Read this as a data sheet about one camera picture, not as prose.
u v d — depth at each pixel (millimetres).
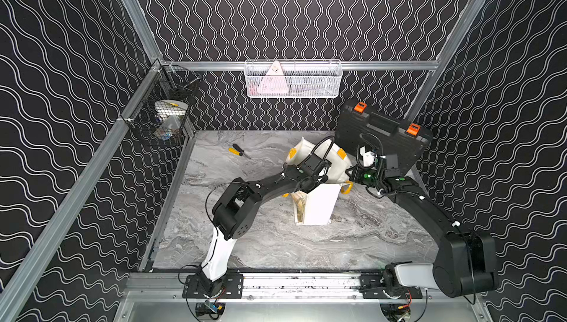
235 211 517
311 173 731
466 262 417
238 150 1134
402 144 860
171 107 799
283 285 765
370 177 731
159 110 806
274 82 901
